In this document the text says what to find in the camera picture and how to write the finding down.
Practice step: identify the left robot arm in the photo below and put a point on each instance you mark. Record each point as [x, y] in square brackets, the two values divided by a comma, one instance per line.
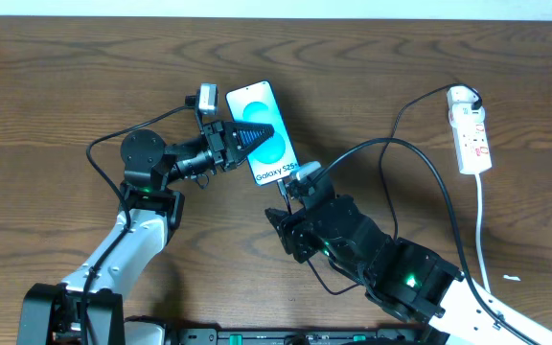
[86, 307]

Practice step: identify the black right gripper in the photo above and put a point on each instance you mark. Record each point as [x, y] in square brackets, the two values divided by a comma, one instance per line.
[300, 235]

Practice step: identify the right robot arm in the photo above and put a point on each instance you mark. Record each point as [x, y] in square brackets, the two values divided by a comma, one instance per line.
[406, 280]

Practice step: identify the blue Galaxy smartphone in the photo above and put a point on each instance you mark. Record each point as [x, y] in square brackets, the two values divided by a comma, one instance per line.
[275, 158]

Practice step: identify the small white paper scrap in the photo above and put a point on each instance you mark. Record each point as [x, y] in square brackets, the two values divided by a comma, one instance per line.
[511, 278]

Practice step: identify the white power strip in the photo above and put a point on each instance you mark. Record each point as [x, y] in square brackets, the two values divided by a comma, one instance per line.
[470, 138]

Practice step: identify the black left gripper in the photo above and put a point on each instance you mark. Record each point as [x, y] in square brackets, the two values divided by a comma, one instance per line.
[219, 145]

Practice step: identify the white USB charger plug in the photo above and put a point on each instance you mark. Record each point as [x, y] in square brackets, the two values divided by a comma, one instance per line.
[462, 94]

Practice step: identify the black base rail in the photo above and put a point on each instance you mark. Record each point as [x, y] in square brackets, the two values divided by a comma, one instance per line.
[281, 336]

